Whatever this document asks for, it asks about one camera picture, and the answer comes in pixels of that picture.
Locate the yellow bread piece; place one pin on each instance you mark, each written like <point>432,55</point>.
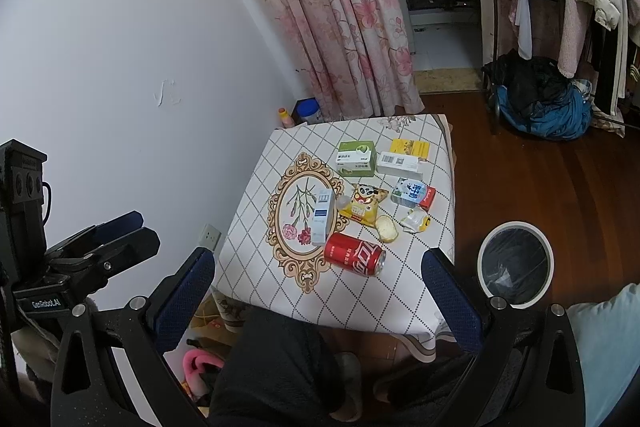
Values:
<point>386,228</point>

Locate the pink slippers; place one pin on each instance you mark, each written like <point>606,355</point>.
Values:
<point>200,369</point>

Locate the white trash bin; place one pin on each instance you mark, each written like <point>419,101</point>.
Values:
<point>516,263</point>

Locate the pink floral curtain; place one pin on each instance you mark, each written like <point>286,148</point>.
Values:
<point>354,55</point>

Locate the orange small bottle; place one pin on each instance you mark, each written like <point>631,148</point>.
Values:
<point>286,119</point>

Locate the white blue tall box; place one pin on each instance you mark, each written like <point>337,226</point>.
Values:
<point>322,217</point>

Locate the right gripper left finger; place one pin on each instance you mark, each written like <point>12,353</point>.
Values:
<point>88,389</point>

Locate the blue jacket pile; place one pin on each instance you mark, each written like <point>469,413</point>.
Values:
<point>566,118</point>

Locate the yellow carton box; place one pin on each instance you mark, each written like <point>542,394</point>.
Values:
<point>415,148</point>

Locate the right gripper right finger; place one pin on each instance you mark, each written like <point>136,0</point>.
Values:
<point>524,368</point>

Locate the white yellow wrapper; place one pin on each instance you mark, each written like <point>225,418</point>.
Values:
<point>417,221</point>

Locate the light blue bedding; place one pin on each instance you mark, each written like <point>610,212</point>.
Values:
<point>607,340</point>

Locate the green white medicine box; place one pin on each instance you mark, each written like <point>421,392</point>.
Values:
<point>356,159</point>

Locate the red cola can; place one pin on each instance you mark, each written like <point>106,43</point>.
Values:
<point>355,255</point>

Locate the white barcode carton box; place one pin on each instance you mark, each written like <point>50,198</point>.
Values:
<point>400,165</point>

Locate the blue lidded container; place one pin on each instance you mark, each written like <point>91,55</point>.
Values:
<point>309,111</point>

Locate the yellow snack bag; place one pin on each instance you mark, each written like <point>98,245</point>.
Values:
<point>362,205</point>

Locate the blue white milk carton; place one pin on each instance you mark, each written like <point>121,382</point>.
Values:
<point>413,193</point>

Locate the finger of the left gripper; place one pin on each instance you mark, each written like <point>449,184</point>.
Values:
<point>118,227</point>
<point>96,266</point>

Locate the white wall socket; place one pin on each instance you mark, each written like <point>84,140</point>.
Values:
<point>209,237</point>

